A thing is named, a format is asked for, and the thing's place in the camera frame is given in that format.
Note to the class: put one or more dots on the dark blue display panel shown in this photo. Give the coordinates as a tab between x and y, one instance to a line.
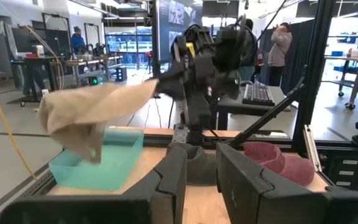
166	25

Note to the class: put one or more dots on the dark grey desk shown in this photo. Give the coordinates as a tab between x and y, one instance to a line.
228	107

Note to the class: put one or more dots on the black labelled drawer unit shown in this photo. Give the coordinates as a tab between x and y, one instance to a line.
346	172

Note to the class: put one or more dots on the dark grey cap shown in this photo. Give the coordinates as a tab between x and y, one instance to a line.
200	168

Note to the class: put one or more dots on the black computer keyboard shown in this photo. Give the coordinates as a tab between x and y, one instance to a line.
257	95

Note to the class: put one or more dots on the silver metal bracket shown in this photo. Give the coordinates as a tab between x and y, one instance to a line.
312	149

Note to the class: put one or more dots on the black upright frame post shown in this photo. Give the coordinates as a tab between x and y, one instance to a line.
312	77

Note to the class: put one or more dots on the teal translucent plastic bin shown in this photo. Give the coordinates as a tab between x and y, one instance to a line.
120	161

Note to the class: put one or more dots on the wooden workbench black legs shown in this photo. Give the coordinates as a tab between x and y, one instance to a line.
73	62

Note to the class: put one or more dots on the wheeled work table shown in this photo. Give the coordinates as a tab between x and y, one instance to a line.
356	71

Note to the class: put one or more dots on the maroon cap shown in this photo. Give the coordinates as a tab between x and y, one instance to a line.
287	169

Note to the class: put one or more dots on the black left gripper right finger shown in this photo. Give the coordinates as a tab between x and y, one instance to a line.
247	196

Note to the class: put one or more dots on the beige cap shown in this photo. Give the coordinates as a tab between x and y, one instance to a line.
89	109

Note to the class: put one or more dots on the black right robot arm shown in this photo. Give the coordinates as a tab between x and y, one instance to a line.
194	115

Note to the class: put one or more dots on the dark curtain divider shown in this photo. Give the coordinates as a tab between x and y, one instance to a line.
300	56

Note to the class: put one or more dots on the black diagonal frame brace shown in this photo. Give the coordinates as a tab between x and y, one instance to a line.
269	115

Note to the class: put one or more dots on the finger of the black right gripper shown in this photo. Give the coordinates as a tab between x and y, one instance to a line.
174	79
174	92

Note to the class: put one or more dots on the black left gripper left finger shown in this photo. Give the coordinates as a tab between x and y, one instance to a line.
163	199

